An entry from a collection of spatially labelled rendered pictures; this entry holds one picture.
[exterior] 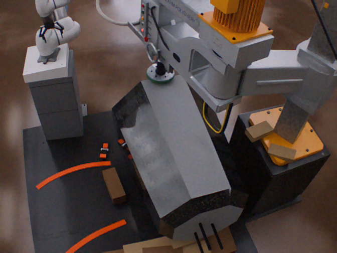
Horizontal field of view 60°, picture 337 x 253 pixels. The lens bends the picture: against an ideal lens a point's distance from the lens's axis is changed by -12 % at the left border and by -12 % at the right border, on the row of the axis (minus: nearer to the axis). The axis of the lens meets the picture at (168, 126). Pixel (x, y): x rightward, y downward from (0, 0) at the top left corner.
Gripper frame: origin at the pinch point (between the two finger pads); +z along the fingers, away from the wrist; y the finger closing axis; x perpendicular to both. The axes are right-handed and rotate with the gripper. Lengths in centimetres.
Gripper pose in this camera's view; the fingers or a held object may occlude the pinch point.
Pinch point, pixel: (53, 38)
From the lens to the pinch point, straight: 253.4
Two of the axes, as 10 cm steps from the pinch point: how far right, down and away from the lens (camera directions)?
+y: -9.4, 2.8, -1.8
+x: 3.3, 8.2, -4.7
